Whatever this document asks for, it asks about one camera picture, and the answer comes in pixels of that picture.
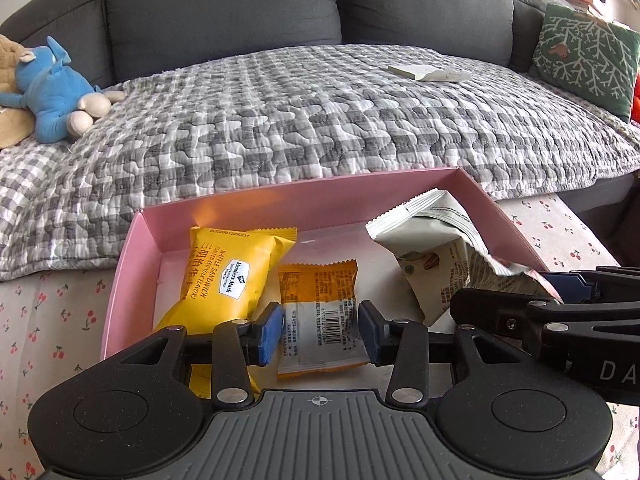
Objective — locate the grey checked quilted blanket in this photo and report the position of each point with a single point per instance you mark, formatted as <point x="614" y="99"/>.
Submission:
<point x="300" y="125"/>

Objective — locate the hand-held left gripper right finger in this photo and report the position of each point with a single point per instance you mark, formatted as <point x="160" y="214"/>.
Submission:
<point x="371" y="332"/>

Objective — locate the blue plush toy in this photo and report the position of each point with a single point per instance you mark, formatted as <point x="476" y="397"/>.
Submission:
<point x="50" y="90"/>

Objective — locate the red cloth item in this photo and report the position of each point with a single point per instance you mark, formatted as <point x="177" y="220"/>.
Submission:
<point x="636" y="100"/>

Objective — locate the white green nut snack packet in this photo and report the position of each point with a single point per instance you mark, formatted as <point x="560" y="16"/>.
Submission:
<point x="440" y="230"/>

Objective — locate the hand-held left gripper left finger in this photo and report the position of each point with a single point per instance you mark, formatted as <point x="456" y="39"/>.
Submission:
<point x="270" y="335"/>

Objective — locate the pink cardboard box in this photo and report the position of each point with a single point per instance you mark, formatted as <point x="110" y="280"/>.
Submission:
<point x="350" y="200"/>

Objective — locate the beige fleece blanket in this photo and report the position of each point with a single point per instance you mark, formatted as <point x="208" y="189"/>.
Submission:
<point x="7" y="60"/>

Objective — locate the green branch-print cushion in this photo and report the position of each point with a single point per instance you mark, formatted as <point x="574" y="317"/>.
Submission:
<point x="585" y="55"/>

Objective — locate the yellow wafer sandwich packet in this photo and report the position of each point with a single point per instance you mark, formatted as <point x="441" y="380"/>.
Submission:
<point x="225" y="270"/>

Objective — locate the dark grey sofa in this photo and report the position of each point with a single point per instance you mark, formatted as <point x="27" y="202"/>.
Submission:
<point x="220" y="10"/>

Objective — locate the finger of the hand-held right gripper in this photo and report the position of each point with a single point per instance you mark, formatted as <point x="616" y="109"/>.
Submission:
<point x="575" y="285"/>
<point x="500" y="307"/>

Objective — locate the small orange snack packet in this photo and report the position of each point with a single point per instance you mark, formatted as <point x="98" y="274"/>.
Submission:
<point x="320" y="310"/>

